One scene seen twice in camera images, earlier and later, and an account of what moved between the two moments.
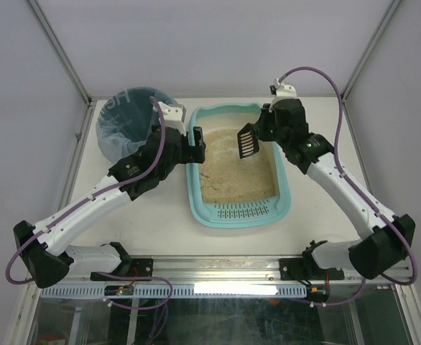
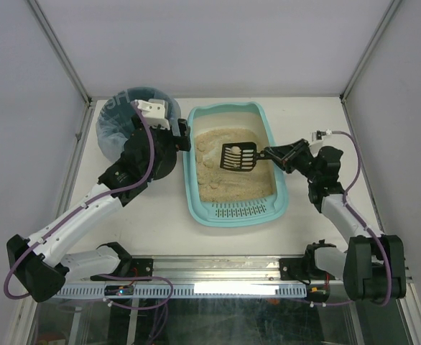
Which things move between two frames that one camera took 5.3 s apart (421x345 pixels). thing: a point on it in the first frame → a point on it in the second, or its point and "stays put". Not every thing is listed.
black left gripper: x=190 y=149 → x=178 y=135
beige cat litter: x=225 y=177 stays put
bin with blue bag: x=125 y=118 stays put
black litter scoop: x=248 y=141 → x=241 y=156
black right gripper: x=264 y=126 → x=288 y=159
